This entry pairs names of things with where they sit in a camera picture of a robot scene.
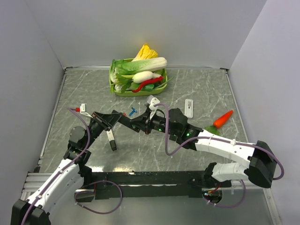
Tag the green plastic tray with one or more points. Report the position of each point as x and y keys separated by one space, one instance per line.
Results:
x=151 y=89

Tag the white toy radish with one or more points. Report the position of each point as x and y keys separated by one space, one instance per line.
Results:
x=143 y=76

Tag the black base bar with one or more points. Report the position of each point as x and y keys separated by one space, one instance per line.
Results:
x=150 y=184

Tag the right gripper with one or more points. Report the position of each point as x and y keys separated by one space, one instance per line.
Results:
x=144 y=121

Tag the orange toy carrot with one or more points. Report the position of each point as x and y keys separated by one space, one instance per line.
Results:
x=217 y=124

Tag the yellow toy cabbage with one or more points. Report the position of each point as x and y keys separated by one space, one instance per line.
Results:
x=145 y=53

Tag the green parsley sprig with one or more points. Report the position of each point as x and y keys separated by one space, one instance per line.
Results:
x=120 y=82

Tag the red chili pepper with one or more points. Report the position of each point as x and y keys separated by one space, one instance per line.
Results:
x=150 y=81

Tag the black remote control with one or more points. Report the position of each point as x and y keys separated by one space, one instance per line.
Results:
x=124 y=120

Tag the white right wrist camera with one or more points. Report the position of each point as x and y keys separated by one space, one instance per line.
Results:
x=150 y=103

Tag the small green bok choy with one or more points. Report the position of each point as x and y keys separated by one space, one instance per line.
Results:
x=112 y=72

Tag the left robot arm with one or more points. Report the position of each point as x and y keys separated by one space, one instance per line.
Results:
x=70 y=175

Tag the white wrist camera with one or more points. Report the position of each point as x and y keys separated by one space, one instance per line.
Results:
x=150 y=103
x=82 y=109

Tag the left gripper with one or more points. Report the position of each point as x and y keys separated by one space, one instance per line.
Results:
x=107 y=121

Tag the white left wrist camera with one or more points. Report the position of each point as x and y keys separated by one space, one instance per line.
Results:
x=82 y=109

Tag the white battery cover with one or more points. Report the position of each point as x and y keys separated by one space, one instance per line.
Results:
x=189 y=108

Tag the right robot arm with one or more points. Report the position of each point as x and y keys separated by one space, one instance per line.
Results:
x=253 y=162

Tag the long green napa cabbage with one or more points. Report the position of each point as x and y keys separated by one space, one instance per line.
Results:
x=133 y=67

